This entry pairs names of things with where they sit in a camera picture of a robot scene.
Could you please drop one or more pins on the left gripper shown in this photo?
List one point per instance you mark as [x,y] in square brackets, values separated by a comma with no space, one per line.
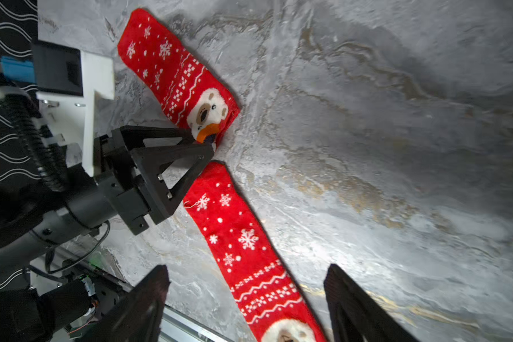
[165,174]

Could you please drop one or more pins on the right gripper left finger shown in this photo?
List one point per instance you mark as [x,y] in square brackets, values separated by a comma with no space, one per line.
[138,316]

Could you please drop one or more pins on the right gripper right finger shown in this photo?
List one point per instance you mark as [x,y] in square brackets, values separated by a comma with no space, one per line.
[355,316]

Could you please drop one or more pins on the red christmas sock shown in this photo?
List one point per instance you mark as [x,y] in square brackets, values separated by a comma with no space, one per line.
[189,94]
[263,290]

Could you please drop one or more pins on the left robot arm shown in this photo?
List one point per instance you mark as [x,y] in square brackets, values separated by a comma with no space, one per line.
[32,224]

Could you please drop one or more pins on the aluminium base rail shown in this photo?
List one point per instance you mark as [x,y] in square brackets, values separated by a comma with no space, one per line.
[175,326]

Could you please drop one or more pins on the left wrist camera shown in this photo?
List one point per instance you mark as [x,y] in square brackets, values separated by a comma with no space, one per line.
[69,81]

